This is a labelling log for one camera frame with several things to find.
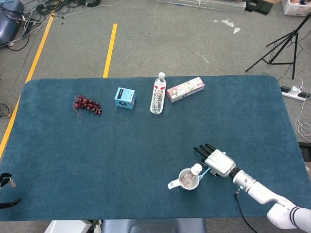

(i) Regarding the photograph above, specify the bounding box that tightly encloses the light blue speaker box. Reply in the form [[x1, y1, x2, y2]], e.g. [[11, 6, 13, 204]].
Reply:
[[114, 87, 137, 109]]

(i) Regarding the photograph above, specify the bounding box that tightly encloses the blue table mat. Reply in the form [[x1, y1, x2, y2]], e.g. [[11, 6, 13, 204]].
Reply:
[[0, 74, 307, 222]]

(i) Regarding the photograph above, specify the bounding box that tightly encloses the floral toothpaste tube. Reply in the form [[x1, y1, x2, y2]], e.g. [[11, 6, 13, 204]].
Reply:
[[181, 163, 203, 188]]

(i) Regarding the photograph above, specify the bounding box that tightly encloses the aluminium profile rail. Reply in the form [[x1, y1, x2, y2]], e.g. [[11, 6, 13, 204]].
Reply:
[[156, 0, 246, 14]]

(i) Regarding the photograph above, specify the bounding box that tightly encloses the red grape bunch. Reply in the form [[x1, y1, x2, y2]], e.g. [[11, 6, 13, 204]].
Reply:
[[73, 95, 103, 119]]

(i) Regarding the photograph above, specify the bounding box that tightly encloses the grey shoe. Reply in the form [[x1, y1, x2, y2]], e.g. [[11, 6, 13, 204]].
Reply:
[[0, 102, 12, 119]]

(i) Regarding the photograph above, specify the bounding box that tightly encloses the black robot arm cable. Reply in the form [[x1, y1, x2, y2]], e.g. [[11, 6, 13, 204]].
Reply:
[[233, 191, 259, 233]]

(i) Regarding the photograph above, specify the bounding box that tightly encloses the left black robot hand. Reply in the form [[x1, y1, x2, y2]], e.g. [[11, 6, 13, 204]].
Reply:
[[0, 172, 22, 209]]

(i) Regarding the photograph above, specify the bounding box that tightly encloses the blue grey machine base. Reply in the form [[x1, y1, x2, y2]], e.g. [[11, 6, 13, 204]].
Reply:
[[0, 0, 25, 46]]

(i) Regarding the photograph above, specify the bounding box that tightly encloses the black tripod stand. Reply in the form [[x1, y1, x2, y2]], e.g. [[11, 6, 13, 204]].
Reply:
[[245, 13, 311, 80]]

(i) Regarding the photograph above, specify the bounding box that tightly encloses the floral pink box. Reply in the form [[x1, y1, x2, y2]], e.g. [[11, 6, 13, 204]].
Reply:
[[166, 77, 206, 103]]

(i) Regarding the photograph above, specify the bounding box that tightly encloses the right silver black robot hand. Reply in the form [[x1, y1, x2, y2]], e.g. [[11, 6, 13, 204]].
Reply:
[[193, 143, 237, 178]]

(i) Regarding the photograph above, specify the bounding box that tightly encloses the white cup with handle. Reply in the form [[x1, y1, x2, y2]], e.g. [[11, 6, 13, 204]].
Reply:
[[167, 167, 200, 191]]

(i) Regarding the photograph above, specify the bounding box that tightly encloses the black cable tangle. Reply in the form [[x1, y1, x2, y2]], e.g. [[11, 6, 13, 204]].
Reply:
[[0, 0, 124, 51]]

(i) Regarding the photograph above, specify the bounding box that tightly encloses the white plastic basket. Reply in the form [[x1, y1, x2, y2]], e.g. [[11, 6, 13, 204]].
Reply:
[[281, 0, 311, 17]]

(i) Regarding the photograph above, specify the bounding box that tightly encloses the white power strip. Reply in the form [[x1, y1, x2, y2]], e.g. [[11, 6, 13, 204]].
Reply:
[[281, 85, 311, 101]]

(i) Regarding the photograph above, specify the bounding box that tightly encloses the clear plastic water bottle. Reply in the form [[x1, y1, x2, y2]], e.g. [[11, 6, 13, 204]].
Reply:
[[150, 72, 167, 114]]

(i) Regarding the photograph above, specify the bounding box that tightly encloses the light blue toothbrush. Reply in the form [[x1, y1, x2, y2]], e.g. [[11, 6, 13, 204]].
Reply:
[[198, 151, 227, 182]]

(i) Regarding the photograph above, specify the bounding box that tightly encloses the white coiled cable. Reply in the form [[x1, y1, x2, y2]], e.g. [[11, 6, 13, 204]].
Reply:
[[276, 70, 311, 140]]

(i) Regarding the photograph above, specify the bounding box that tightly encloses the black metal bracket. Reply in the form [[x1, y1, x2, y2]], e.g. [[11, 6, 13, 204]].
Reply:
[[244, 0, 273, 16]]

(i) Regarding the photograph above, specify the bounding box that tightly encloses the white panel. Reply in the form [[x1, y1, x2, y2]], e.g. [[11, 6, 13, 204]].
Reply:
[[44, 219, 103, 233]]

